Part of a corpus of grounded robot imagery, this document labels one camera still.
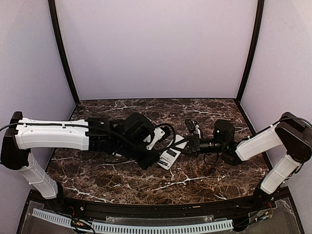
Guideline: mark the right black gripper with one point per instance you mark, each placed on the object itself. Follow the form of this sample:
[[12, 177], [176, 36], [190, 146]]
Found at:
[[193, 144]]

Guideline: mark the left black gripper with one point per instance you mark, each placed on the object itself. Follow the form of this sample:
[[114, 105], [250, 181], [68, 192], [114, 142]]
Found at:
[[145, 160]]

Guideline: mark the white remote control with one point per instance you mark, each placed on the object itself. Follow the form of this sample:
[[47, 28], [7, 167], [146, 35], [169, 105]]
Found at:
[[168, 158]]

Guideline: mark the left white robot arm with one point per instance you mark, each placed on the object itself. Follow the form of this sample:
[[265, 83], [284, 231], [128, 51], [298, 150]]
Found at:
[[133, 138]]

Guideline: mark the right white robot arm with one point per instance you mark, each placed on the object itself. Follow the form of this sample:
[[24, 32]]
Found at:
[[291, 132]]

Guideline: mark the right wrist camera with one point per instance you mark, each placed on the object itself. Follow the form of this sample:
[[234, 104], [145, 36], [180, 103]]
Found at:
[[193, 128]]

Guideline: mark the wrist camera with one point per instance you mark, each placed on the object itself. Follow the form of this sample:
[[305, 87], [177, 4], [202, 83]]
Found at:
[[160, 133], [193, 128]]

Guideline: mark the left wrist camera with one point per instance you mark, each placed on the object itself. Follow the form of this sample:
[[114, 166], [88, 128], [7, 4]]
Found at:
[[160, 133]]

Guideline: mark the black front rail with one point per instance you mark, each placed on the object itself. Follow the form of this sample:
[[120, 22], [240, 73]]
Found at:
[[92, 209]]

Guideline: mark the white slotted cable duct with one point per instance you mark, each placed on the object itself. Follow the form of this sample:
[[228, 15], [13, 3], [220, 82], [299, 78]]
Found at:
[[100, 227]]

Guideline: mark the right black frame post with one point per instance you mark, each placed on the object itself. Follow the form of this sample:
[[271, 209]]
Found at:
[[252, 49]]

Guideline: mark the black frame post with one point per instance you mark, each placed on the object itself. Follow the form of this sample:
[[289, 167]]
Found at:
[[252, 49], [61, 50]]

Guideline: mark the left black frame post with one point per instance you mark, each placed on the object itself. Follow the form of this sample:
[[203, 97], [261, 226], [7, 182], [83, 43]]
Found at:
[[61, 50]]

